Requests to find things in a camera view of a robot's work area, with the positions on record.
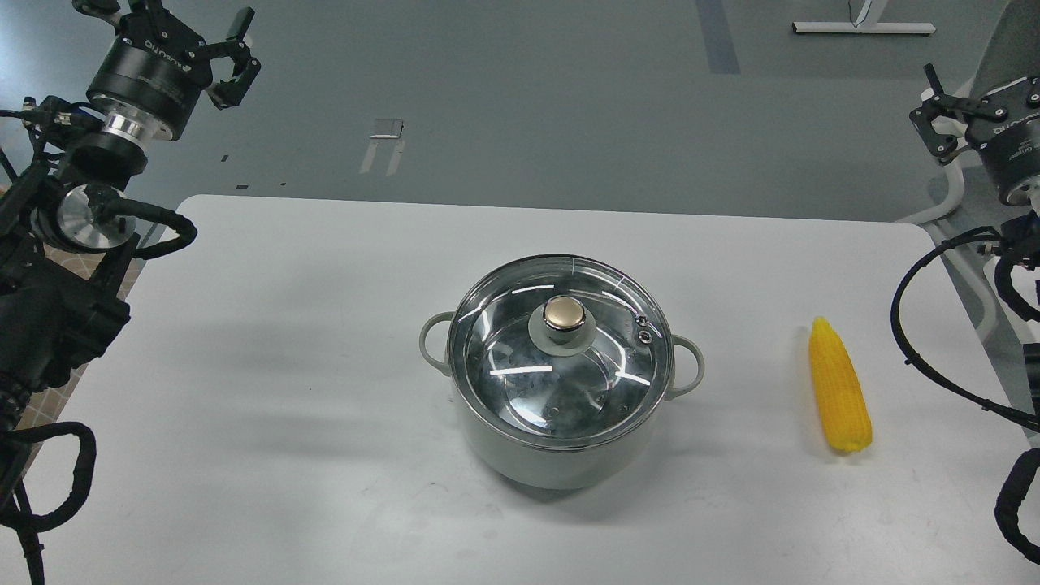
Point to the grey white office chair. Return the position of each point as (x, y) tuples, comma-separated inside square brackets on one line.
[(1011, 52)]

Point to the grey steel cooking pot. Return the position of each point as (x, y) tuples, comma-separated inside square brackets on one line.
[(556, 469)]

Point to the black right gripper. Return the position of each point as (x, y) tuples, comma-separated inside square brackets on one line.
[(1002, 126)]

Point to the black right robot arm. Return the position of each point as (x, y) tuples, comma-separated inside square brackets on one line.
[(1018, 246)]

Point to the white desk leg base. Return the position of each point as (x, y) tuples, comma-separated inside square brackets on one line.
[(867, 22)]

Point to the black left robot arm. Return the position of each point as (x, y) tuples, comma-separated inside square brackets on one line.
[(69, 232)]

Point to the glass lid with gold knob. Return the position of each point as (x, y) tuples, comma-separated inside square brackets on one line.
[(560, 351)]

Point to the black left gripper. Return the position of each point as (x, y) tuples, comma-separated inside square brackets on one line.
[(148, 68)]

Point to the yellow corn cob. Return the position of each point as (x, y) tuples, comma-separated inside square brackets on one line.
[(841, 406)]

